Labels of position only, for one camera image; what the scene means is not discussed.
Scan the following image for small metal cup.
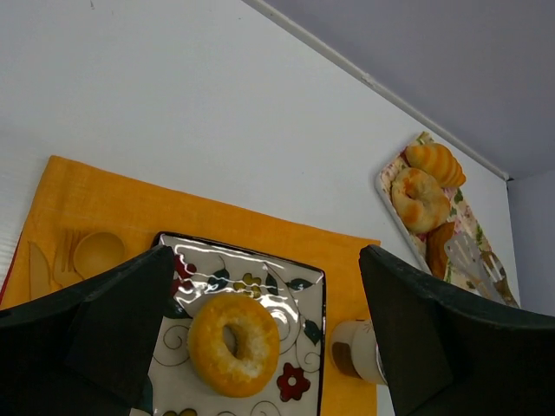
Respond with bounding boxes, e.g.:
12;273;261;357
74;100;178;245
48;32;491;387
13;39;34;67
330;320;387;386

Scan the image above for twisted knot bread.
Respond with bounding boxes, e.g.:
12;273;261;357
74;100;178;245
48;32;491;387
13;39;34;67
391;167;450;234

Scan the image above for metal tongs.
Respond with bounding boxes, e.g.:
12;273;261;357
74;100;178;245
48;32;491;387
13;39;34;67
444;232;519;308

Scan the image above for floral rectangular tray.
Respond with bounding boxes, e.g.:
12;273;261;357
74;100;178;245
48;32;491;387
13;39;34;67
375;132;506;295

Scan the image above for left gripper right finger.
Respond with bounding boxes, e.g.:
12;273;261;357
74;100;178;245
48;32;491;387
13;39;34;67
359;245;554;415

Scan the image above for square floral ceramic plate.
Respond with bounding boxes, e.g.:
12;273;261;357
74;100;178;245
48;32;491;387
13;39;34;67
130;231;326;415

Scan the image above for orange bagel bread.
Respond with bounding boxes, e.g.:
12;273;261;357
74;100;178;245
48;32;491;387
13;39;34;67
187;293;280;398

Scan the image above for orange cloth placemat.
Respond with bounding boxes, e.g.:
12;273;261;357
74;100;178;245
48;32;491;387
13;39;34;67
1;156;377;415

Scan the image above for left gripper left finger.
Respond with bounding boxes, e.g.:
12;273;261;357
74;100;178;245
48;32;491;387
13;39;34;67
1;245;174;415

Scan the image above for brown bread slice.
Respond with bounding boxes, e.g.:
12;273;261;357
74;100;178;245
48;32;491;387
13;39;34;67
426;222;454;280

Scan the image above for striped croissant bread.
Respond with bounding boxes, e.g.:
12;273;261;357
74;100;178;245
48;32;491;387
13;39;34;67
405;143;467;188

